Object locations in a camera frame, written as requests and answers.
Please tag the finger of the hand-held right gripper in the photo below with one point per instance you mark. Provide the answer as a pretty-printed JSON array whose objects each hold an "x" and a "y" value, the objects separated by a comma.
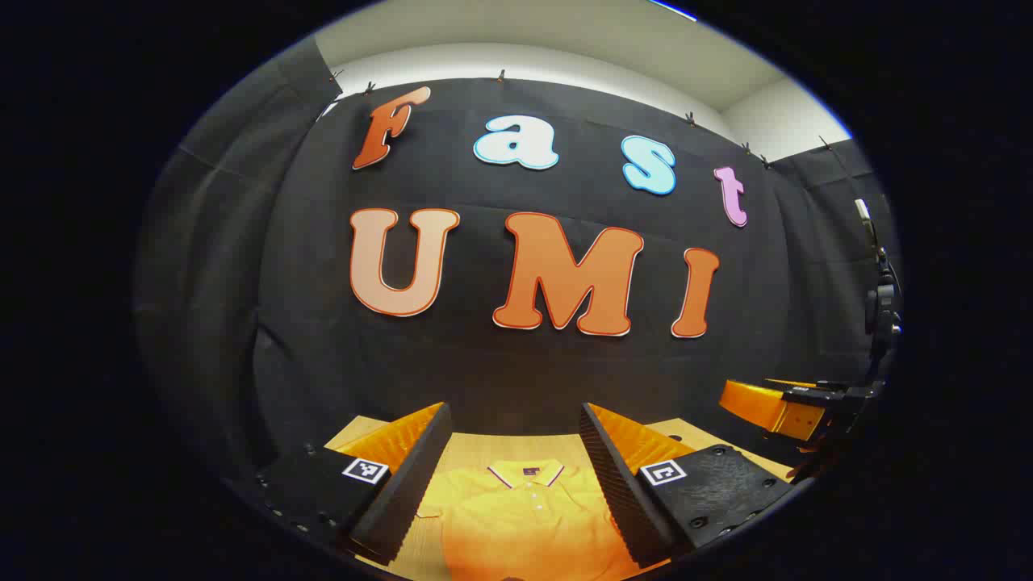
[{"x": 767, "y": 407}]

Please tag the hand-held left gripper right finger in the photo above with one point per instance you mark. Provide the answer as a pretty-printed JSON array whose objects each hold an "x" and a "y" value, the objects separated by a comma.
[{"x": 617, "y": 484}]

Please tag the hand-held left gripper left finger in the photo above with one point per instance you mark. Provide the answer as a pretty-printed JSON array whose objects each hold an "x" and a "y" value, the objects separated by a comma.
[{"x": 416, "y": 476}]

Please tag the orange T-shirt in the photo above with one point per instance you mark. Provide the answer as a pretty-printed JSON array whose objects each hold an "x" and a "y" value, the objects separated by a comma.
[{"x": 524, "y": 524}]

